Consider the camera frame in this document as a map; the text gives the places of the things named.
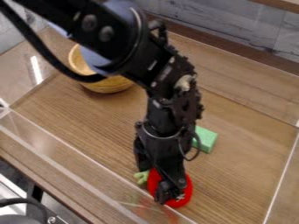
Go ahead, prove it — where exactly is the black cable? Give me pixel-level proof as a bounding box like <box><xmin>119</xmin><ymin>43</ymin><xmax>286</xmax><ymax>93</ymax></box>
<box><xmin>0</xmin><ymin>197</ymin><xmax>49</xmax><ymax>224</ymax></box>

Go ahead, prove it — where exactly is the green rectangular block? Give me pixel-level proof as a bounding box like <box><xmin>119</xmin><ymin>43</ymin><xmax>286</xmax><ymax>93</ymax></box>
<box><xmin>195</xmin><ymin>126</ymin><xmax>219</xmax><ymax>154</ymax></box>

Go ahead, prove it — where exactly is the wooden bowl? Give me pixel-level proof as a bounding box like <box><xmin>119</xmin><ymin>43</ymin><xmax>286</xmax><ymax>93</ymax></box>
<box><xmin>68</xmin><ymin>43</ymin><xmax>136</xmax><ymax>95</ymax></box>

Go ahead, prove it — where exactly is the clear acrylic front wall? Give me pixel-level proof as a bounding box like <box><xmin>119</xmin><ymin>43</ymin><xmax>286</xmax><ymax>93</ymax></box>
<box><xmin>0</xmin><ymin>105</ymin><xmax>196</xmax><ymax>224</ymax></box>

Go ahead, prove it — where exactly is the black metal table frame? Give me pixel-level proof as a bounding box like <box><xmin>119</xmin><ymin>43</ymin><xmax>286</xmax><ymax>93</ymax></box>
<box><xmin>0</xmin><ymin>158</ymin><xmax>88</xmax><ymax>224</ymax></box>

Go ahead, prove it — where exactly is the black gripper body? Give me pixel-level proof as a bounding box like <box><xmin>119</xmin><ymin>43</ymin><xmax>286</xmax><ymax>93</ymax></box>
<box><xmin>135</xmin><ymin>95</ymin><xmax>203</xmax><ymax>187</ymax></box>

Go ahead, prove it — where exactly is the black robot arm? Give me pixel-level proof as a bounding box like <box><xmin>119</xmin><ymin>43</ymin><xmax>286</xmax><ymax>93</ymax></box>
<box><xmin>0</xmin><ymin>0</ymin><xmax>204</xmax><ymax>207</ymax></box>

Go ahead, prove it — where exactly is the red plush fruit green stem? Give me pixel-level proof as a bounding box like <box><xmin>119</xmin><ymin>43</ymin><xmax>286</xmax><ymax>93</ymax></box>
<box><xmin>133</xmin><ymin>168</ymin><xmax>192</xmax><ymax>208</ymax></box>

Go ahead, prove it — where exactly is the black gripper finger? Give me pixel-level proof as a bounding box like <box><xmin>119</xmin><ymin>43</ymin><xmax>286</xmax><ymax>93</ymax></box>
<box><xmin>153</xmin><ymin>172</ymin><xmax>188</xmax><ymax>205</ymax></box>
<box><xmin>135</xmin><ymin>147</ymin><xmax>152</xmax><ymax>172</ymax></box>

